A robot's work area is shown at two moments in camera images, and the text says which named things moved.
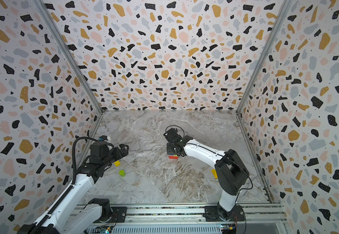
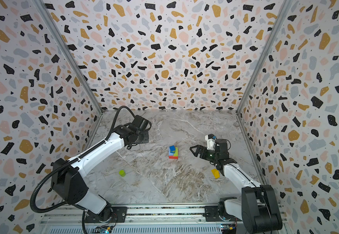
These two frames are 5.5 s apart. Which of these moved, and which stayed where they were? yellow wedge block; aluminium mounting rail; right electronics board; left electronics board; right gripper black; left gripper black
Moved: left gripper black; right gripper black
Stayed: yellow wedge block; left electronics board; right electronics board; aluminium mounting rail
